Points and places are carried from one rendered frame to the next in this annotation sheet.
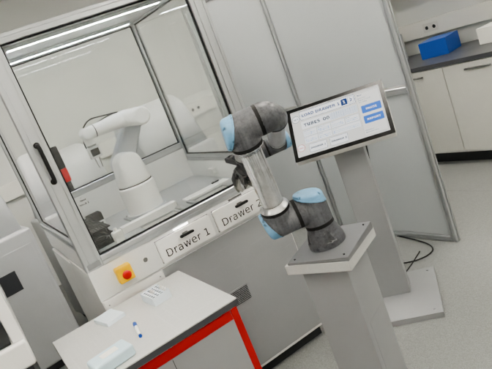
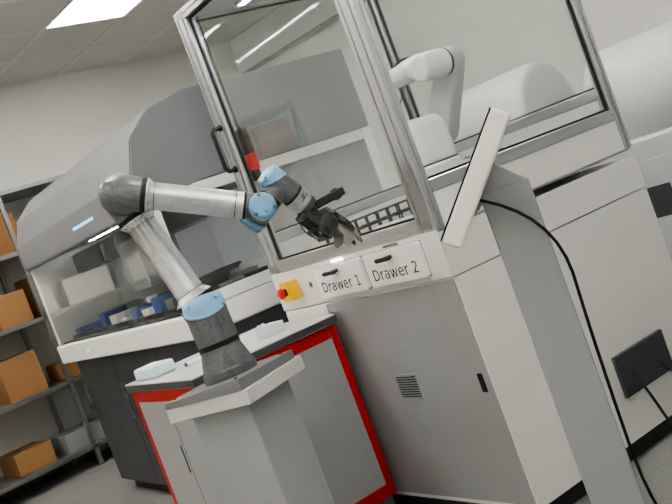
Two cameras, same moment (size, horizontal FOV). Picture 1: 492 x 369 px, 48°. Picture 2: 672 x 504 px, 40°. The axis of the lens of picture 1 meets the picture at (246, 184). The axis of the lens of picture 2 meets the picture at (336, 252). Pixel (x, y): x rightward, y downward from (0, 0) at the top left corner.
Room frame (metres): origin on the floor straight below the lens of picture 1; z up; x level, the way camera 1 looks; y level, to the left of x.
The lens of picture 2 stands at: (2.11, -2.75, 1.12)
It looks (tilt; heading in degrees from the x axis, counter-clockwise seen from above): 3 degrees down; 83
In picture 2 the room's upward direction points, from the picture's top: 20 degrees counter-clockwise
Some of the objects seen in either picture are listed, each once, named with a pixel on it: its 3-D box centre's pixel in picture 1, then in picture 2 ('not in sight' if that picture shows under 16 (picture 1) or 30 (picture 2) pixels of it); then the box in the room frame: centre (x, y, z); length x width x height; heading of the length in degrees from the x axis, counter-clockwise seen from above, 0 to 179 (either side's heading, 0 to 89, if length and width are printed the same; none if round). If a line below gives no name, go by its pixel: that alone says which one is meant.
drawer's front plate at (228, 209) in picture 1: (239, 209); (395, 265); (2.63, 0.07, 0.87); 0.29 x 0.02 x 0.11; 116
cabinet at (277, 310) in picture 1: (192, 296); (494, 353); (2.95, 0.52, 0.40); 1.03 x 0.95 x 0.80; 116
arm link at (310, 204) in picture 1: (310, 206); (208, 318); (2.04, -0.20, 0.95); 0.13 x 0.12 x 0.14; 91
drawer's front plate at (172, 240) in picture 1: (186, 238); (341, 278); (2.49, 0.35, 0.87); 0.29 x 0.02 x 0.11; 116
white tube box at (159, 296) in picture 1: (156, 295); (264, 332); (2.19, 0.52, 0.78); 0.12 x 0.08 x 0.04; 31
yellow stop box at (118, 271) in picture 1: (124, 273); (289, 290); (2.33, 0.64, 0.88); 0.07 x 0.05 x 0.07; 116
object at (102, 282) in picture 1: (158, 224); (449, 232); (2.95, 0.53, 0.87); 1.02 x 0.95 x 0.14; 116
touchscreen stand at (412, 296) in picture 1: (371, 219); (553, 385); (2.78, -0.56, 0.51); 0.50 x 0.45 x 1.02; 162
